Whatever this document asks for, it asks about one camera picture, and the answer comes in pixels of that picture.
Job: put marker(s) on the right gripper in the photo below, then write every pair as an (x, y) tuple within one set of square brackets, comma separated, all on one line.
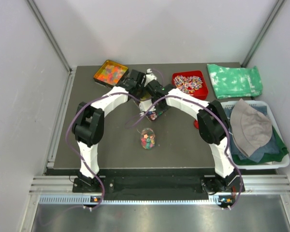
[(166, 108)]

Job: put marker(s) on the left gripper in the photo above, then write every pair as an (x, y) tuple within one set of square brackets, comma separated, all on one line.
[(142, 84)]

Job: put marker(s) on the speckled tin pastel star candies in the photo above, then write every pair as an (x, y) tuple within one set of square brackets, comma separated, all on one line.
[(155, 115)]

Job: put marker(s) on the clear glass jar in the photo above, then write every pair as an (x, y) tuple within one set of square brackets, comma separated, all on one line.
[(148, 138)]

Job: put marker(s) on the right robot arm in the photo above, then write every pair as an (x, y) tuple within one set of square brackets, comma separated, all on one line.
[(212, 121)]

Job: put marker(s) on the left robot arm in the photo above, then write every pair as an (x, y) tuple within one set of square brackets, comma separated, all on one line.
[(88, 125)]

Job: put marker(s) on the gold tin translucent star candies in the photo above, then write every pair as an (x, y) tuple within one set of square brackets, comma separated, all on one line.
[(110, 73)]

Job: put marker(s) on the red box of lollipops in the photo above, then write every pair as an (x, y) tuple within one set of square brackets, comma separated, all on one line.
[(192, 83)]

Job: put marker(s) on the red round lid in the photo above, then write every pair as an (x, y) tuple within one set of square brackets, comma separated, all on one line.
[(196, 124)]

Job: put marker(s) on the green white cloth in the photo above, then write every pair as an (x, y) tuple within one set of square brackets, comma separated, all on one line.
[(235, 82)]

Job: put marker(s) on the grey cloth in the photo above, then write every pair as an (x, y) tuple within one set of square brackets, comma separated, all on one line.
[(251, 129)]

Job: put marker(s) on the blue cloth in basket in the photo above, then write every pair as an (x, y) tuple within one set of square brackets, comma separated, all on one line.
[(251, 132)]

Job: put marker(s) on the green cloth in basket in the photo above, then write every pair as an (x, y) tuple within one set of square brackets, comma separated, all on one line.
[(281, 145)]

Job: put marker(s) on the white laundry basket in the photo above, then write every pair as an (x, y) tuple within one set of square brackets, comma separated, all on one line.
[(272, 165)]

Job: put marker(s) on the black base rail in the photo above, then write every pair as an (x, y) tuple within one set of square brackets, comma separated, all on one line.
[(155, 184)]

